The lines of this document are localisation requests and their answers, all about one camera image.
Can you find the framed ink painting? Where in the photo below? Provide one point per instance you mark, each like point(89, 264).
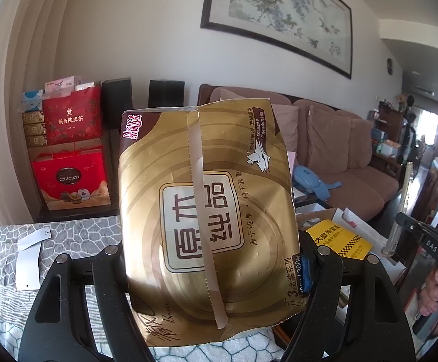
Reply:
point(279, 11)

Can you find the pink white packet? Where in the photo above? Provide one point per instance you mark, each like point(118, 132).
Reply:
point(62, 85)

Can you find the black speaker on stand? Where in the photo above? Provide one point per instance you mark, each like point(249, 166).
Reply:
point(166, 92)
point(117, 100)

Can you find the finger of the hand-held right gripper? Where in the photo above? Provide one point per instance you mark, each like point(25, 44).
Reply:
point(431, 227)
point(405, 220)

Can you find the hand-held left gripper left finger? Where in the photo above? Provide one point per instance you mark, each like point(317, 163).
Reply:
point(102, 282)

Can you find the gold flat box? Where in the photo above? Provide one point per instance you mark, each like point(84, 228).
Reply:
point(36, 140)
point(35, 129)
point(34, 117)

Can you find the dark red tea gift bag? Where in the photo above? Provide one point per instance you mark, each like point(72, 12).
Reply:
point(73, 117)

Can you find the dark wooden cabinet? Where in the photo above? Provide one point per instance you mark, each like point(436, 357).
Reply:
point(388, 128)

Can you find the white paper strip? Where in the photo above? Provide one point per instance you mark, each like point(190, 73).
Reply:
point(28, 267)

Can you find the patterned fleece blanket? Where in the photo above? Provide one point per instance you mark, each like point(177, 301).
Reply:
point(90, 230)

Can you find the gold tissue pack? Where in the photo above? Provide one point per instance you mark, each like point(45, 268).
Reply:
point(203, 215)

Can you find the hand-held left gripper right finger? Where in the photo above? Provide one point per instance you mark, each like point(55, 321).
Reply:
point(308, 277)

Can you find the yellow instruction booklet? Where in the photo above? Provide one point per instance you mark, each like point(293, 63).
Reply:
point(339, 241)

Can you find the white paper bag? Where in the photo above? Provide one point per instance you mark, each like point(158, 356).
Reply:
point(349, 217)

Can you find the dark wooden stand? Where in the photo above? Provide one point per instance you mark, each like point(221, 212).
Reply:
point(72, 215)

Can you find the red chocolate gift box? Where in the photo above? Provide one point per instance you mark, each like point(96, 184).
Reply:
point(72, 181)

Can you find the light blue massager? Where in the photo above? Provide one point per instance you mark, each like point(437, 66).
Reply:
point(309, 181)

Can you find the blue white tissue packet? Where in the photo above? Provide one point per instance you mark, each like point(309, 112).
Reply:
point(32, 100)

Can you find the white curtain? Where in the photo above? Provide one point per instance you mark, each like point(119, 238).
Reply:
point(15, 83)

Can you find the brown sofa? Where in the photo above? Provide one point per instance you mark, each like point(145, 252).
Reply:
point(373, 184)

